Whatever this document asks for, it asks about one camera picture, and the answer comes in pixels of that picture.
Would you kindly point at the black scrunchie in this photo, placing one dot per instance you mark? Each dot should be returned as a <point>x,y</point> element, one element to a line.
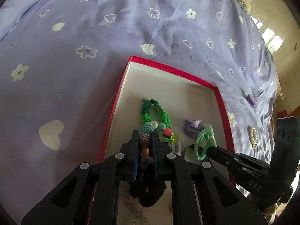
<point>147,194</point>

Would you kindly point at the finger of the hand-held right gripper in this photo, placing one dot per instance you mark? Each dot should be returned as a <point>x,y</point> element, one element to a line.
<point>225,155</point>

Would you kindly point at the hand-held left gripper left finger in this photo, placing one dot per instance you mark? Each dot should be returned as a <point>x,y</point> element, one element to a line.
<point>134,150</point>

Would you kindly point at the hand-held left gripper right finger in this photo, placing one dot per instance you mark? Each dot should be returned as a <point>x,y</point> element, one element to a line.
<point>155,152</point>

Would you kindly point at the purple scrunchie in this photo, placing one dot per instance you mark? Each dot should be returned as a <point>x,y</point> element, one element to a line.
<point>250,100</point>

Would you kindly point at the red shallow cardboard box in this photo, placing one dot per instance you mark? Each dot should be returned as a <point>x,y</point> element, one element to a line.
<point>164,86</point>

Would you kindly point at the purple floral bed sheet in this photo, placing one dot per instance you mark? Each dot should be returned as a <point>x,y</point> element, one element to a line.
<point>93,28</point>

